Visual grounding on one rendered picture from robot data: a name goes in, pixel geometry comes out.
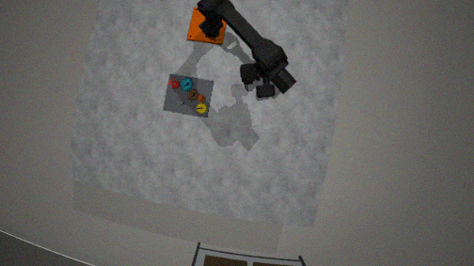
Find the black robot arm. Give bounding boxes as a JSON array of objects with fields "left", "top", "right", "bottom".
[{"left": 197, "top": 0, "right": 296, "bottom": 94}]

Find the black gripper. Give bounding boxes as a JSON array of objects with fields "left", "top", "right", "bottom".
[{"left": 256, "top": 65, "right": 276, "bottom": 98}]

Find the yellow gear with black stripe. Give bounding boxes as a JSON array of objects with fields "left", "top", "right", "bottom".
[{"left": 196, "top": 103, "right": 207, "bottom": 114}]

